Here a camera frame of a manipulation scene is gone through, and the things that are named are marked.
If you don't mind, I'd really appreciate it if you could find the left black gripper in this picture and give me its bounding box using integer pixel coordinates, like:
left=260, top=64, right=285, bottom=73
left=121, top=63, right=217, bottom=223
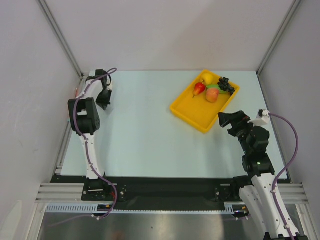
left=96, top=88, right=113, bottom=111

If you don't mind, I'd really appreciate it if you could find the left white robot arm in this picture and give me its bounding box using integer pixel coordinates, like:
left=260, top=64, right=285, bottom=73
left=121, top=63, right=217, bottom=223
left=67, top=69, right=112, bottom=201

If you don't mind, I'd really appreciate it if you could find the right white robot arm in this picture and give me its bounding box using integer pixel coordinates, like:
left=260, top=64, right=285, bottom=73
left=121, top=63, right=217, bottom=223
left=218, top=109, right=308, bottom=240

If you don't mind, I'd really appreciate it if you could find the yellow plastic tray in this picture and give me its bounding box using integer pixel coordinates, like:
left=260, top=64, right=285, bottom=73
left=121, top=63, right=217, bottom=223
left=169, top=69, right=240, bottom=133

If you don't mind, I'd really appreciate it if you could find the peach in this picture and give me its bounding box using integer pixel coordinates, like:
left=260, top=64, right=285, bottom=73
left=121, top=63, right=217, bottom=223
left=206, top=88, right=220, bottom=103

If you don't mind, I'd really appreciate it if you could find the dark grape bunch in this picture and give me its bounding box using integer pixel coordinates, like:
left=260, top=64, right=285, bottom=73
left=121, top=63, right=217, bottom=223
left=218, top=77, right=235, bottom=96

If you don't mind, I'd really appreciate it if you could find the red pear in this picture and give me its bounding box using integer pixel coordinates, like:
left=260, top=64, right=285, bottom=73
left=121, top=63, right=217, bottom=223
left=192, top=82, right=206, bottom=98

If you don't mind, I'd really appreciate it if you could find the yellow apple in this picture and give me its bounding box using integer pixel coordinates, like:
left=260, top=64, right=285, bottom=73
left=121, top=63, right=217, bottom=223
left=200, top=73, right=214, bottom=86

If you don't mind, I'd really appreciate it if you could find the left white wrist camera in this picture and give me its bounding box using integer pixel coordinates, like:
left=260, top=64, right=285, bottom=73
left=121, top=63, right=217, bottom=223
left=107, top=81, right=113, bottom=91

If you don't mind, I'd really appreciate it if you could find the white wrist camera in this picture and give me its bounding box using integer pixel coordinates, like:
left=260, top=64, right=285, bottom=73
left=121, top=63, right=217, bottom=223
left=249, top=109, right=270, bottom=127
left=107, top=81, right=113, bottom=91

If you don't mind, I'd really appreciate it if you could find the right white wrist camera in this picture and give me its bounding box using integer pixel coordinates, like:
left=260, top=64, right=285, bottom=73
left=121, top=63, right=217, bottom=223
left=249, top=109, right=270, bottom=127

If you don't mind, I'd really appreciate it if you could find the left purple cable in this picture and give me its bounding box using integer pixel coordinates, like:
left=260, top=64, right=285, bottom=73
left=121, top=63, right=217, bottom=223
left=47, top=67, right=118, bottom=227

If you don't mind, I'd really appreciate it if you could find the purple cable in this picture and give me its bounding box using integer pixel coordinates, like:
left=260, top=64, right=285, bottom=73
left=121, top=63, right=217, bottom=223
left=268, top=112, right=303, bottom=240
left=47, top=67, right=118, bottom=227

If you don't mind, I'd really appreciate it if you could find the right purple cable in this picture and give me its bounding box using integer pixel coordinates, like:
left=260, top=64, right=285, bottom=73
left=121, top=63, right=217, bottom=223
left=268, top=112, right=303, bottom=240

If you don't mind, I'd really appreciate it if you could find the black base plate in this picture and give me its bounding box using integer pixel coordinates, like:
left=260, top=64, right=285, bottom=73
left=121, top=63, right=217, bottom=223
left=49, top=176, right=292, bottom=211

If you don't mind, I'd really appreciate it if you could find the white cable duct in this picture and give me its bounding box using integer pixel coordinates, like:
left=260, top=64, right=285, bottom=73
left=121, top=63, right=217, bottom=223
left=45, top=203, right=249, bottom=215

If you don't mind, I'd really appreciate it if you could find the left aluminium corner post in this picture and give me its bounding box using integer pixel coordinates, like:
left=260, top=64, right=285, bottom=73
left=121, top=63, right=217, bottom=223
left=36, top=0, right=83, bottom=77

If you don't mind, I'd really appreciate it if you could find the aluminium corner post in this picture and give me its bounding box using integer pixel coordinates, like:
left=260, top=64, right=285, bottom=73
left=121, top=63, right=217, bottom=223
left=36, top=0, right=83, bottom=77
left=256, top=0, right=303, bottom=78

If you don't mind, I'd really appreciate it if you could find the right aluminium corner post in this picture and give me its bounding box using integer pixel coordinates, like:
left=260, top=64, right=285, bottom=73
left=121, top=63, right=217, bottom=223
left=256, top=0, right=303, bottom=78

